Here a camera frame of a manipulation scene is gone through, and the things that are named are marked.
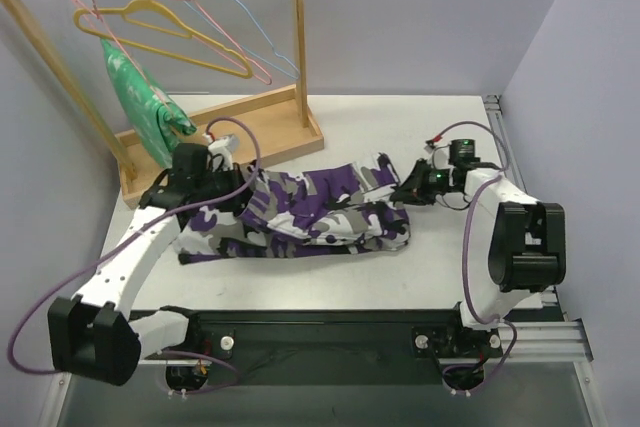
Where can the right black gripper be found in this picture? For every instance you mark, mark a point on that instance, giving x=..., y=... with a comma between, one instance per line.
x=420, y=180

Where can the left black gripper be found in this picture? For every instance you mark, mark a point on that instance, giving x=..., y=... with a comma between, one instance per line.
x=236, y=187

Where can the purple camouflage trousers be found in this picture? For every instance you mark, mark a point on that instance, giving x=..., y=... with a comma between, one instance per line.
x=346, y=210

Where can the yellow plastic hanger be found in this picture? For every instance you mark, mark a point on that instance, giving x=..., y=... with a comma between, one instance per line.
x=154, y=16

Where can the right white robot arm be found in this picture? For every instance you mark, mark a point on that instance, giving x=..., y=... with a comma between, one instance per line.
x=513, y=245

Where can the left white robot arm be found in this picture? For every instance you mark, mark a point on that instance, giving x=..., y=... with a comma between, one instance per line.
x=91, y=333

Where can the green patterned garment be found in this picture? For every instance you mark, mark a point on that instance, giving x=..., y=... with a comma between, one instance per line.
x=157, y=120

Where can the wooden clothes rack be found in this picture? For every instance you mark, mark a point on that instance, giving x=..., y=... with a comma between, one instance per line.
x=280, y=119

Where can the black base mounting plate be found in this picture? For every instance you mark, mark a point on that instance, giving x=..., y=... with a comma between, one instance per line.
x=333, y=348

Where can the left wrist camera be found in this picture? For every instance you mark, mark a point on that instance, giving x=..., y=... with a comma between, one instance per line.
x=221, y=150

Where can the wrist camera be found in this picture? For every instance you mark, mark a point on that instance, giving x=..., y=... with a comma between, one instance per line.
x=221, y=150
x=462, y=151

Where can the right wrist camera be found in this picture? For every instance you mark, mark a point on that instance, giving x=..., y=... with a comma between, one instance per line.
x=462, y=151

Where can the blue wire hanger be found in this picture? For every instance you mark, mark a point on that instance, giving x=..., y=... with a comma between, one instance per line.
x=234, y=22

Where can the left pink wire hanger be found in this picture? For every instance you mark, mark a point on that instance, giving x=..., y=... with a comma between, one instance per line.
x=95, y=12

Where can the aluminium frame rail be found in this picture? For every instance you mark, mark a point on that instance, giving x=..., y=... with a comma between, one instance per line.
x=542, y=340

